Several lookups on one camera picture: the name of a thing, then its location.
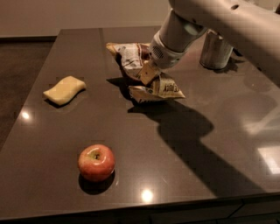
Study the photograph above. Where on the yellow sponge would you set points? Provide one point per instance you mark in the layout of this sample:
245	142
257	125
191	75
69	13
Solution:
65	90

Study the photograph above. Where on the brown chip bag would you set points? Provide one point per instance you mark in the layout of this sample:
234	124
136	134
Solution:
130	58

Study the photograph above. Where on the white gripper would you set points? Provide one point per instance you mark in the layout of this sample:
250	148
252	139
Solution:
164	56

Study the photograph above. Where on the red apple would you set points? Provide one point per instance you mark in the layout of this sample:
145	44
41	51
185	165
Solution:
96	163

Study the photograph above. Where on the metal bucket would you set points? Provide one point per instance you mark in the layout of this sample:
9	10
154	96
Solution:
216	51

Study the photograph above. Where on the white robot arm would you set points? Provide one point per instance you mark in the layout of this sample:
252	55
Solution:
253	31

